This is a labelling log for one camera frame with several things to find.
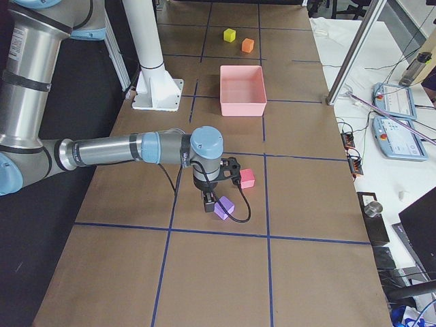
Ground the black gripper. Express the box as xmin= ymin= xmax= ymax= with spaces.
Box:
xmin=193 ymin=177 xmax=218 ymax=213

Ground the purple foam block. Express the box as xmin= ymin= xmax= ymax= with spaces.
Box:
xmin=214 ymin=196 xmax=235 ymax=220

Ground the red foam block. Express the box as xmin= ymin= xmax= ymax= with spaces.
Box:
xmin=240 ymin=168 xmax=255 ymax=189

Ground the orange foam block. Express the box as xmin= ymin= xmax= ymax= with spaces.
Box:
xmin=241 ymin=38 xmax=255 ymax=53

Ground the yellow foam block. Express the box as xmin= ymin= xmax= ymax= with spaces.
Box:
xmin=223 ymin=28 xmax=236 ymax=43

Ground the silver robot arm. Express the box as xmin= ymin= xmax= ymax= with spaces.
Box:
xmin=1 ymin=1 xmax=225 ymax=212

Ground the pink plastic bin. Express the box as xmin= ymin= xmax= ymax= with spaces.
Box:
xmin=219 ymin=65 xmax=267 ymax=116

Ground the lower orange power strip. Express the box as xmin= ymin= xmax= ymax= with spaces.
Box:
xmin=347 ymin=154 xmax=364 ymax=177

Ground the orange power strip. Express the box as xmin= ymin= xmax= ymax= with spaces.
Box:
xmin=341 ymin=131 xmax=355 ymax=149
xmin=347 ymin=154 xmax=364 ymax=177

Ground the upper orange power strip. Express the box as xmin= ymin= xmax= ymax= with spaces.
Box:
xmin=341 ymin=131 xmax=355 ymax=149

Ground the silver metal cylinder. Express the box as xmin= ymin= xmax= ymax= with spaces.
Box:
xmin=364 ymin=201 xmax=383 ymax=218

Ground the black box on table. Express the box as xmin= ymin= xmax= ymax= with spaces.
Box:
xmin=357 ymin=191 xmax=390 ymax=247

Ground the lower teach pendant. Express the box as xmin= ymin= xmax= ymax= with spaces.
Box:
xmin=372 ymin=116 xmax=428 ymax=161

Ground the teach pendant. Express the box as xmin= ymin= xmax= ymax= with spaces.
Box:
xmin=373 ymin=82 xmax=417 ymax=120
xmin=372 ymin=116 xmax=428 ymax=161

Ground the upper teach pendant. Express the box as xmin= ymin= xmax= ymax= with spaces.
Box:
xmin=373 ymin=82 xmax=417 ymax=120

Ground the grey water bottle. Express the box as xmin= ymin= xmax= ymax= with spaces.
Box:
xmin=399 ymin=52 xmax=432 ymax=87

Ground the black camera cable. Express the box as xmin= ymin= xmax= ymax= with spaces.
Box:
xmin=157 ymin=162 xmax=252 ymax=224

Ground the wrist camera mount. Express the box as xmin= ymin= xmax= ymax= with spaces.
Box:
xmin=215 ymin=157 xmax=241 ymax=187

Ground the white pedestal column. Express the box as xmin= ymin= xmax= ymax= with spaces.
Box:
xmin=123 ymin=0 xmax=184 ymax=112

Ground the aluminium frame post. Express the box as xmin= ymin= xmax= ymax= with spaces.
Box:
xmin=326 ymin=0 xmax=387 ymax=106

